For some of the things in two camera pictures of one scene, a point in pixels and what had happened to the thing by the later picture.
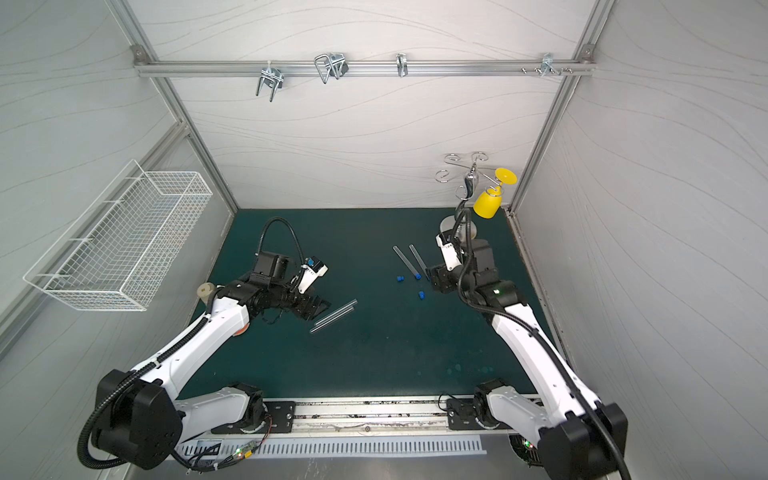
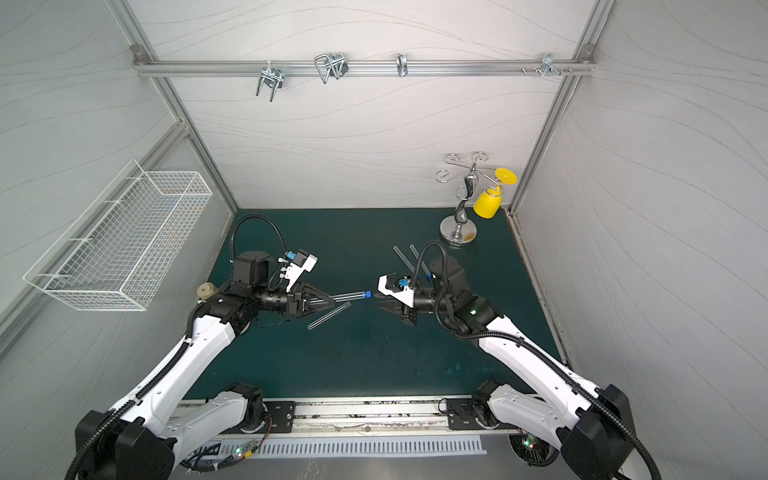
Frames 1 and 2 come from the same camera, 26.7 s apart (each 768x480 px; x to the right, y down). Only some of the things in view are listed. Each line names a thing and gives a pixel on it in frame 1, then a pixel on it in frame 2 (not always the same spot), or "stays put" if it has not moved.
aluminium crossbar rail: x=365 y=67 stays put
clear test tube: x=336 y=312 -> x=348 y=296
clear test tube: x=419 y=260 stays put
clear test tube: x=405 y=260 stays put
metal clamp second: x=333 y=64 stays put
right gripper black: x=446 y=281 -> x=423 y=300
